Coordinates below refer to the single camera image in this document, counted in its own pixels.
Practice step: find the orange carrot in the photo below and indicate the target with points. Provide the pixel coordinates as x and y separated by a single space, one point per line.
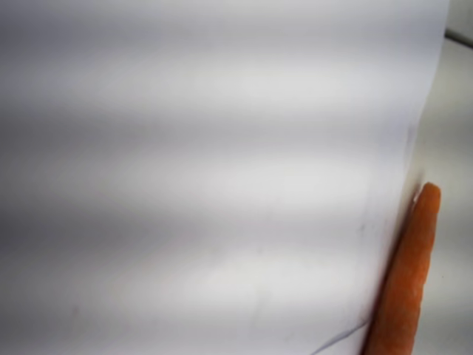
410 277

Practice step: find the white paper sheet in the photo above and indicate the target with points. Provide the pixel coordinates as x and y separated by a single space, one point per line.
184 148

